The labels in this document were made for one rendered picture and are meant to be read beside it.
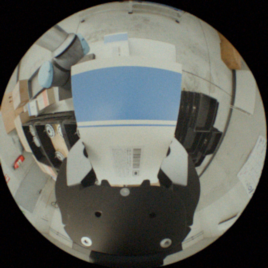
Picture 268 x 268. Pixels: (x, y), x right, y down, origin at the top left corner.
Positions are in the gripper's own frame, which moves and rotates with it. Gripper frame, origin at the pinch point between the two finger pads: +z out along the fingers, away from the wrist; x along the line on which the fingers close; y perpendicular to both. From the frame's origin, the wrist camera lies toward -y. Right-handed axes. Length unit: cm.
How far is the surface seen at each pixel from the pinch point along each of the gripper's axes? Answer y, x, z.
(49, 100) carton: -9, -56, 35
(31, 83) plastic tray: -33, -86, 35
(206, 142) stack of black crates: 46, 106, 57
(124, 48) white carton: -29.5, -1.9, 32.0
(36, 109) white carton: -6, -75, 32
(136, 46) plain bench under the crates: -36, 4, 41
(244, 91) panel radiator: -70, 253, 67
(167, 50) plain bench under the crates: -37, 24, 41
